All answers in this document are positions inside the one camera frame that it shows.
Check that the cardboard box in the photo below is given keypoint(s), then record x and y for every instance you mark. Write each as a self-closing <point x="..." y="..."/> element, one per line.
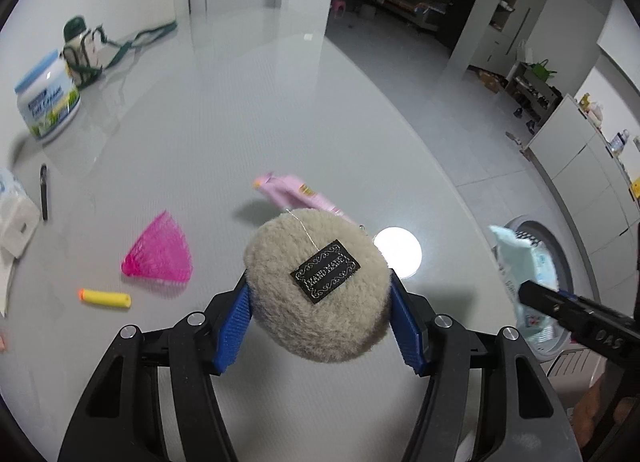
<point x="489" y="81"/>

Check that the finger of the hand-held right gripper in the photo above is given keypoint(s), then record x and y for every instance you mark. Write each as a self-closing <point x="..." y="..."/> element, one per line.
<point x="542" y="299"/>

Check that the pink plastic stool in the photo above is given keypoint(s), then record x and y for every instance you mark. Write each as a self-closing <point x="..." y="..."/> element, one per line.
<point x="338" y="6"/>

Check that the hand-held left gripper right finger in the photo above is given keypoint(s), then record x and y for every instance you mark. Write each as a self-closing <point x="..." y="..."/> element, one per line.
<point x="410" y="332"/>

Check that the pink snack packet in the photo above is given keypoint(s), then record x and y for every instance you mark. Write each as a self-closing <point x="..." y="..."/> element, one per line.
<point x="295" y="192"/>

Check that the yellow foam dart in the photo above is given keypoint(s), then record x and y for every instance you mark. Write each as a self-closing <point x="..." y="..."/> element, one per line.
<point x="105" y="298"/>

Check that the green bag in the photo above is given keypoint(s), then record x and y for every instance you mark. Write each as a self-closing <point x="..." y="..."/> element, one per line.
<point x="540" y="71"/>

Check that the yellow box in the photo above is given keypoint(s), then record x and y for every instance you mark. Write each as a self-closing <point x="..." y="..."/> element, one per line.
<point x="636" y="188"/>

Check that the beige plush pouch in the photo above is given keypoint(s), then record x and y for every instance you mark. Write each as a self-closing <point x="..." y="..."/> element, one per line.
<point x="310" y="327"/>

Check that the white folded paper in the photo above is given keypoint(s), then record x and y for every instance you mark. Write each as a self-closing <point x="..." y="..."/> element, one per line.
<point x="5" y="287"/>

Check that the person's right hand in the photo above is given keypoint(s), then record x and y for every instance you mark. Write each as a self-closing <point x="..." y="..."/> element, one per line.
<point x="600" y="412"/>

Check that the pink mesh net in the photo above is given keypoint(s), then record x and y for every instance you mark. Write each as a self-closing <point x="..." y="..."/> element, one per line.
<point x="160" y="257"/>

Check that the grey perforated basket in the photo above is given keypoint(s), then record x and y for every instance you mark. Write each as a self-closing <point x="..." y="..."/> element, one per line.
<point x="569" y="262"/>

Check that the white bottle on cabinet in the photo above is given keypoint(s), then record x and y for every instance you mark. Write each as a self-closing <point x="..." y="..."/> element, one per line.
<point x="619" y="141"/>

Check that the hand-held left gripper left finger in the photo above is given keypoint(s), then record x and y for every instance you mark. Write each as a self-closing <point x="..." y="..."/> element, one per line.
<point x="232" y="332"/>

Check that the white tissue pack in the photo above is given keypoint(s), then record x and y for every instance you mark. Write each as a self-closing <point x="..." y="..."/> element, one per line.
<point x="15" y="217"/>

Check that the white milk powder can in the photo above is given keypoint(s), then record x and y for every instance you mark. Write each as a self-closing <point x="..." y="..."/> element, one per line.
<point x="47" y="102"/>

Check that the black pen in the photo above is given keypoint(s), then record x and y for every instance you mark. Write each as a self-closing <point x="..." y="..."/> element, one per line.
<point x="44" y="192"/>

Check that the white sideboard cabinet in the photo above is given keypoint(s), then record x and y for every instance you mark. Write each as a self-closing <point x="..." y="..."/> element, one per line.
<point x="585" y="167"/>

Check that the blue white wet wipes pack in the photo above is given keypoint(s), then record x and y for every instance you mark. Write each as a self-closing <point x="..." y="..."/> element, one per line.
<point x="525" y="262"/>

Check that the tall white shelf cabinet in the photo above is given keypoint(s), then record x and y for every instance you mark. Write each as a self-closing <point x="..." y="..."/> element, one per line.
<point x="490" y="2"/>

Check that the shoe rack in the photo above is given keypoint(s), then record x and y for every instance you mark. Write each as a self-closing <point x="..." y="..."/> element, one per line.
<point x="532" y="97"/>

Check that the grey bucket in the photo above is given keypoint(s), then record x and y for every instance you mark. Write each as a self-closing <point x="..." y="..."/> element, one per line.
<point x="368" y="11"/>

